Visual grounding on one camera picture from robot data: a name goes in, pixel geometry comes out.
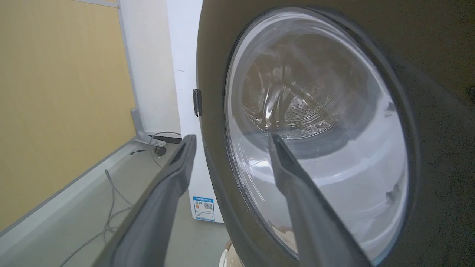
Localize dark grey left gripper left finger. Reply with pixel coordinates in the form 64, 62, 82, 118
91, 134, 197, 267

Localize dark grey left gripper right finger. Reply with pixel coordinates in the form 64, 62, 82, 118
268, 133, 373, 267

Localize dark round washing machine door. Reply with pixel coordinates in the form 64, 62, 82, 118
196, 0, 475, 267

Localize black door hinge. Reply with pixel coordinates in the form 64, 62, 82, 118
193, 89, 203, 117

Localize white washing machine body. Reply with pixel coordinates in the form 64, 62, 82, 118
167, 0, 225, 224

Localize blue energy label sticker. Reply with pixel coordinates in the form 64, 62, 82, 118
193, 196, 216, 222

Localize grey cable on floor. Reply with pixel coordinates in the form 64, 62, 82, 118
59, 169, 135, 267

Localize thin dark looped cable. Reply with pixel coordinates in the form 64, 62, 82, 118
149, 131, 182, 168

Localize grey metal frame bracket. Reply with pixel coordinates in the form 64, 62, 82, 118
131, 108, 167, 146

